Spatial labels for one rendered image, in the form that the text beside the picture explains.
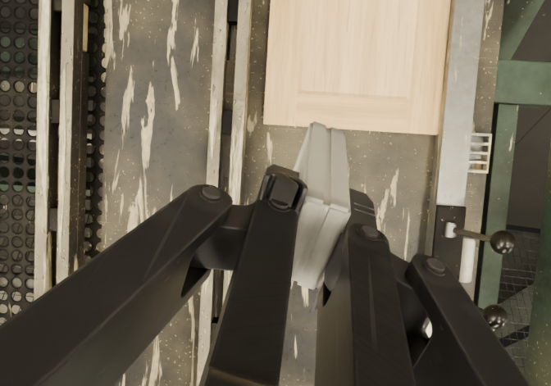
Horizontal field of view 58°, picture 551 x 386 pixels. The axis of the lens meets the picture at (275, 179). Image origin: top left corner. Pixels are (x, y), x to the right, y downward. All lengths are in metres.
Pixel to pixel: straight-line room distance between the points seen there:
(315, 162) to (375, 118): 0.74
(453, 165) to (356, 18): 0.31
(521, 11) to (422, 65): 0.46
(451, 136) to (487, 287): 0.33
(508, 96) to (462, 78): 0.14
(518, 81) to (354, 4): 0.34
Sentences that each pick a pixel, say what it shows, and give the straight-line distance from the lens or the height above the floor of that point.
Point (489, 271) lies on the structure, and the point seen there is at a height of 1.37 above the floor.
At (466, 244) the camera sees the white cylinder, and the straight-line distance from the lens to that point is 0.96.
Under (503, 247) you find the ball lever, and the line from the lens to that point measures 0.84.
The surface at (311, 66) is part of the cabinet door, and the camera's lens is 0.90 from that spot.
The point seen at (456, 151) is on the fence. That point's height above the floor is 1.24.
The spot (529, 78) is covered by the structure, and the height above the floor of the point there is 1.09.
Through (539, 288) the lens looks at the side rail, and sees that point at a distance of 1.11.
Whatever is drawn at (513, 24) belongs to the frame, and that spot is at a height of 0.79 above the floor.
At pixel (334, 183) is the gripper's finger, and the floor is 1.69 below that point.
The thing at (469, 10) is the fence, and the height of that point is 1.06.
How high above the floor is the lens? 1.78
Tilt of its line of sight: 33 degrees down
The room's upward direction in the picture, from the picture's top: 176 degrees counter-clockwise
